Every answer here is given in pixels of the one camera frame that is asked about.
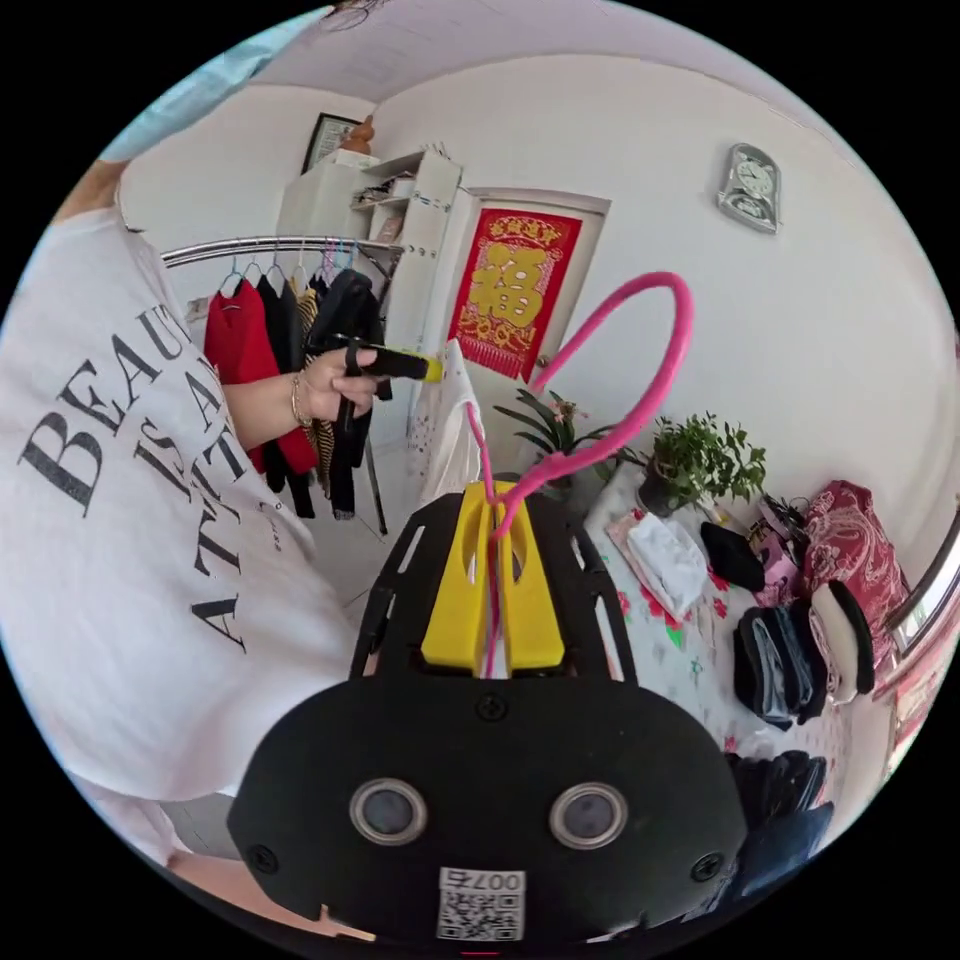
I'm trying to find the red patterned rolled blanket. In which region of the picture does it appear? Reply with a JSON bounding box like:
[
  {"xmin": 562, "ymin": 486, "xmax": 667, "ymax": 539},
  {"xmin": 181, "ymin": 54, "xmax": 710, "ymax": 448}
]
[{"xmin": 800, "ymin": 479, "xmax": 912, "ymax": 648}]

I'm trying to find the white short sleeve shirt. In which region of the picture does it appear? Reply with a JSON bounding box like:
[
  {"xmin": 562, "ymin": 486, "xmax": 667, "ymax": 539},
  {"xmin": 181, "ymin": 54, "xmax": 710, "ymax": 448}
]
[{"xmin": 404, "ymin": 338, "xmax": 483, "ymax": 507}]

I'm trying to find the person's body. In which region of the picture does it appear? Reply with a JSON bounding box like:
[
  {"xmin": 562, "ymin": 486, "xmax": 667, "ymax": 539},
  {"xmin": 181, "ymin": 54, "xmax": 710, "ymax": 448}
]
[{"xmin": 0, "ymin": 0, "xmax": 393, "ymax": 880}]

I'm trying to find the white tissue pack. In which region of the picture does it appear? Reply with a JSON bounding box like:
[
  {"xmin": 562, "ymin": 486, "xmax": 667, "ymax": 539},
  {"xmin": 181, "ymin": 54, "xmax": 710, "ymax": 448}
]
[{"xmin": 605, "ymin": 508, "xmax": 711, "ymax": 625}]

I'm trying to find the silver wall clock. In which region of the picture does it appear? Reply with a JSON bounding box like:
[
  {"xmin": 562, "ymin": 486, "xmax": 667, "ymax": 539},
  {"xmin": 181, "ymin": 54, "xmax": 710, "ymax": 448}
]
[{"xmin": 716, "ymin": 141, "xmax": 784, "ymax": 236}]

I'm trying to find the pile of clothes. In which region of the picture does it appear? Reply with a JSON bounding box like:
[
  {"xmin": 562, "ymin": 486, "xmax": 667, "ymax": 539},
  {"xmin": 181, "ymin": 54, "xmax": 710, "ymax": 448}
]
[
  {"xmin": 724, "ymin": 748, "xmax": 837, "ymax": 925},
  {"xmin": 730, "ymin": 598, "xmax": 832, "ymax": 732}
]

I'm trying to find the white door with red hanging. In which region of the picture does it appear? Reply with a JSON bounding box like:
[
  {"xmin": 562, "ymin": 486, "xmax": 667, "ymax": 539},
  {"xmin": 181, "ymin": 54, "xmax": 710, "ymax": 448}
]
[{"xmin": 446, "ymin": 186, "xmax": 613, "ymax": 394}]

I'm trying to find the person's left hand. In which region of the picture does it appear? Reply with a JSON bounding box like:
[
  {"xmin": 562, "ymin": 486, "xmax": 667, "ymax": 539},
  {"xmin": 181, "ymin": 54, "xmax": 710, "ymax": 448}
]
[{"xmin": 302, "ymin": 347, "xmax": 378, "ymax": 423}]

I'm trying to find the bushy potted plant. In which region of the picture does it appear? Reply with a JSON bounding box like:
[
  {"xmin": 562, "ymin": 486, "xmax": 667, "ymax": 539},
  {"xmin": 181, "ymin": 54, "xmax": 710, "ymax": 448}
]
[{"xmin": 635, "ymin": 411, "xmax": 769, "ymax": 520}]

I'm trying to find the white cupboard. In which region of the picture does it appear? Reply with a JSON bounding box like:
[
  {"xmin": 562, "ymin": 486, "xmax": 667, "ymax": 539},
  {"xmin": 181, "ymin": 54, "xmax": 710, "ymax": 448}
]
[{"xmin": 275, "ymin": 113, "xmax": 465, "ymax": 361}]

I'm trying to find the window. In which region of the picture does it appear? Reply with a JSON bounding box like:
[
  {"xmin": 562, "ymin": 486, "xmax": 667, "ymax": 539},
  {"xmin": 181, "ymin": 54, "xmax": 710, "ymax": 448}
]
[{"xmin": 883, "ymin": 491, "xmax": 960, "ymax": 680}]

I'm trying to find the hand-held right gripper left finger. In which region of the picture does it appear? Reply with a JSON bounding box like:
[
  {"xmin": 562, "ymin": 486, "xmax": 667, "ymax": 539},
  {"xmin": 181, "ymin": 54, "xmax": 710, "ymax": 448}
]
[{"xmin": 420, "ymin": 482, "xmax": 493, "ymax": 670}]

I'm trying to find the person's left forearm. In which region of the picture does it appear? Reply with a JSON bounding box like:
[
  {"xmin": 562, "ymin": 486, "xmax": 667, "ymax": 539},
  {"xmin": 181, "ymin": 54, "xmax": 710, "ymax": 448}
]
[{"xmin": 220, "ymin": 370, "xmax": 313, "ymax": 453}]

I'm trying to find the person's right forearm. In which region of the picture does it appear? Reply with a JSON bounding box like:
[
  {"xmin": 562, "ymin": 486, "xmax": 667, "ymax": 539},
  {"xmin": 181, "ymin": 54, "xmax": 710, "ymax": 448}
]
[{"xmin": 166, "ymin": 850, "xmax": 378, "ymax": 945}]

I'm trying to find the long-leaved potted plant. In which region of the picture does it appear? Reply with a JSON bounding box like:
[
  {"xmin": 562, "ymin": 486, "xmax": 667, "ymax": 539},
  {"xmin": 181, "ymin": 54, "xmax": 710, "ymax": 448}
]
[{"xmin": 493, "ymin": 388, "xmax": 625, "ymax": 498}]

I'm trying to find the clothes rack with hanging clothes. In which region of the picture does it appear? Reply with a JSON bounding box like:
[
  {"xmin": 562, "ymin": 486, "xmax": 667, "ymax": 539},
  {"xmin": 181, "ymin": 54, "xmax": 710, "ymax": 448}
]
[{"xmin": 160, "ymin": 233, "xmax": 411, "ymax": 538}]

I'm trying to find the framed wall picture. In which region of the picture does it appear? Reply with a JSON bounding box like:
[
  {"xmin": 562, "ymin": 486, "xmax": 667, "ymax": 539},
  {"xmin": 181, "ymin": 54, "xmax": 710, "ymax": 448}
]
[{"xmin": 299, "ymin": 111, "xmax": 366, "ymax": 176}]

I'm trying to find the black cloth bundle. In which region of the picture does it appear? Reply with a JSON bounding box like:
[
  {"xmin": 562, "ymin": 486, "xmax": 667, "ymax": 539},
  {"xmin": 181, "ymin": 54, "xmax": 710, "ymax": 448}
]
[{"xmin": 699, "ymin": 520, "xmax": 768, "ymax": 595}]

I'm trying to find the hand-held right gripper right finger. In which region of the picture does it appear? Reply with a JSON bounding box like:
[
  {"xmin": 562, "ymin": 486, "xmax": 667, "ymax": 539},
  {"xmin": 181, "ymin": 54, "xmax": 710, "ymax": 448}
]
[{"xmin": 493, "ymin": 482, "xmax": 567, "ymax": 671}]

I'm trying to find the pink clothes hanger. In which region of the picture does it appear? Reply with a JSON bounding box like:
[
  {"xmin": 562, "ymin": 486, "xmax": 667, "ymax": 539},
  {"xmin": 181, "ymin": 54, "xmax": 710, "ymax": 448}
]
[{"xmin": 464, "ymin": 271, "xmax": 696, "ymax": 681}]

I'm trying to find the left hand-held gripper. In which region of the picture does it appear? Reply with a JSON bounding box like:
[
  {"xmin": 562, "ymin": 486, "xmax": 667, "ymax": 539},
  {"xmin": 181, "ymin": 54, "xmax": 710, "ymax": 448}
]
[{"xmin": 325, "ymin": 332, "xmax": 446, "ymax": 451}]

